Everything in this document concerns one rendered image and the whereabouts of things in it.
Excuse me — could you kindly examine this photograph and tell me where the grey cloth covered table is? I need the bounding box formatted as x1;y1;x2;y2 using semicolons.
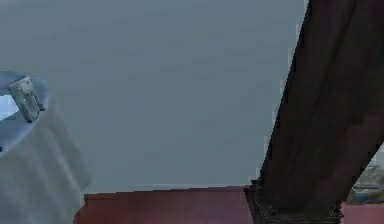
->
0;70;92;224

